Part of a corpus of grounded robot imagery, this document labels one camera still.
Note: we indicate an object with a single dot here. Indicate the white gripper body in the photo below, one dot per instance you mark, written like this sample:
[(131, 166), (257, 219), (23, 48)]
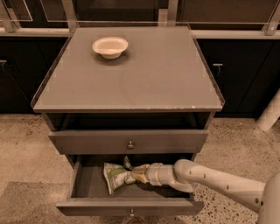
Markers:
[(152, 174)]

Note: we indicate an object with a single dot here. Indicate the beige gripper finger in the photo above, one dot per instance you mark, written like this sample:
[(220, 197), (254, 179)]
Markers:
[(141, 168), (140, 177)]

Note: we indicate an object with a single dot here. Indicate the green jalapeno chip bag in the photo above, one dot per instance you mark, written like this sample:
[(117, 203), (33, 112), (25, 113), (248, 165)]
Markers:
[(117, 175)]

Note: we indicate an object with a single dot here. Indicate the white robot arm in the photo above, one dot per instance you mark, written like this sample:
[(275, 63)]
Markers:
[(185, 175)]

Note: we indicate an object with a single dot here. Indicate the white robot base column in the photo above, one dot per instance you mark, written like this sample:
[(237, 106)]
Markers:
[(270, 115)]

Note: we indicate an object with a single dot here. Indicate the round metal drawer knob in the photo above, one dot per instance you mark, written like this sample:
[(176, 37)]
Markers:
[(130, 145)]

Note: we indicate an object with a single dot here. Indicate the closed top drawer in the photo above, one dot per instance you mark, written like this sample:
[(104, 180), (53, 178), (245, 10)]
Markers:
[(155, 141)]

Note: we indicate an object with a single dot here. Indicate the open middle drawer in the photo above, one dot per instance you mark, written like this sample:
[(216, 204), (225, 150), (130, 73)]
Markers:
[(88, 194)]

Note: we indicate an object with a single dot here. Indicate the grey drawer cabinet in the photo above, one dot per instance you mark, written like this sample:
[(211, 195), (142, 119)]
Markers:
[(160, 82)]

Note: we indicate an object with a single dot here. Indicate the dark right background cabinet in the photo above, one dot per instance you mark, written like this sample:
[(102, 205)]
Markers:
[(246, 71)]

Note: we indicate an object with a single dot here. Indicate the dark background cabinet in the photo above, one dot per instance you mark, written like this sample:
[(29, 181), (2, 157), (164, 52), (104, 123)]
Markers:
[(24, 63), (246, 71)]

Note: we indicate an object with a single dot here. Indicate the dark left background cabinet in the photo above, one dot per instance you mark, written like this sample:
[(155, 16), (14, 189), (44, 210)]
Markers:
[(24, 63)]

